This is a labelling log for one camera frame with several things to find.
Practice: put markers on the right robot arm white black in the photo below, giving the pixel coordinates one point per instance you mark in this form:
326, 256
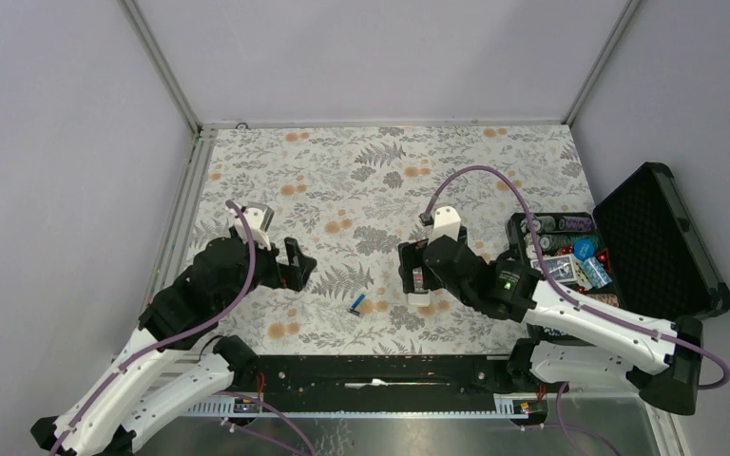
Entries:
613, 348

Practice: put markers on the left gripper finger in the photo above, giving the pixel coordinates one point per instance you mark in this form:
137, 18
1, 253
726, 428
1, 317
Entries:
295, 278
295, 255

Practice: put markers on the black poker chip case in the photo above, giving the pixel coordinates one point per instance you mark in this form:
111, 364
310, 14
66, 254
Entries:
650, 258

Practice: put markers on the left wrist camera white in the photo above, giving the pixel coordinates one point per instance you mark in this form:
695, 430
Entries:
259, 217

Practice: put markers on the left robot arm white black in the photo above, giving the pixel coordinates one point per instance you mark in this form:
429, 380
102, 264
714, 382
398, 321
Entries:
120, 412

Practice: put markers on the floral patterned table mat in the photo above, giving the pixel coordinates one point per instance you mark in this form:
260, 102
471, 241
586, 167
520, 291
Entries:
349, 196

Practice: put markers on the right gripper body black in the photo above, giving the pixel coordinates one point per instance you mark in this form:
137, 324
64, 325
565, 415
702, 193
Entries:
433, 282

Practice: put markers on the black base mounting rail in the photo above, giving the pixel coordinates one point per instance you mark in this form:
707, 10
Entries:
386, 383

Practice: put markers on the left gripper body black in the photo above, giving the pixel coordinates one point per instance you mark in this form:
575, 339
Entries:
265, 269

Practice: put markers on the playing card deck blue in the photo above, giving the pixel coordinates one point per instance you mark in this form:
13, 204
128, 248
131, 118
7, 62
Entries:
564, 269

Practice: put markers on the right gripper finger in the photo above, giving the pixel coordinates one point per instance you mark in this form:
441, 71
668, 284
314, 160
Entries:
411, 253
413, 282

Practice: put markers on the blue poker chip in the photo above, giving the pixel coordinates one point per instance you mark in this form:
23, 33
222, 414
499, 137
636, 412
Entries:
584, 248

